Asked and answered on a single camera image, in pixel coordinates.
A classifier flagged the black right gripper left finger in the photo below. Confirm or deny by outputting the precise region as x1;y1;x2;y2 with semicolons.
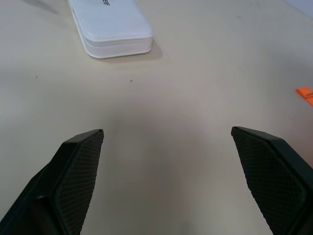
0;129;105;235

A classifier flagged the white rectangular box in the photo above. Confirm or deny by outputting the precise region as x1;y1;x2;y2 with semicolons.
67;0;154;59

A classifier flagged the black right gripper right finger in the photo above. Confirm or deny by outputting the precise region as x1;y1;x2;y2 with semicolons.
231;126;313;235

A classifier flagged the orange tag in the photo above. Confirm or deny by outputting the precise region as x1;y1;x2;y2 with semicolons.
295;86;313;106

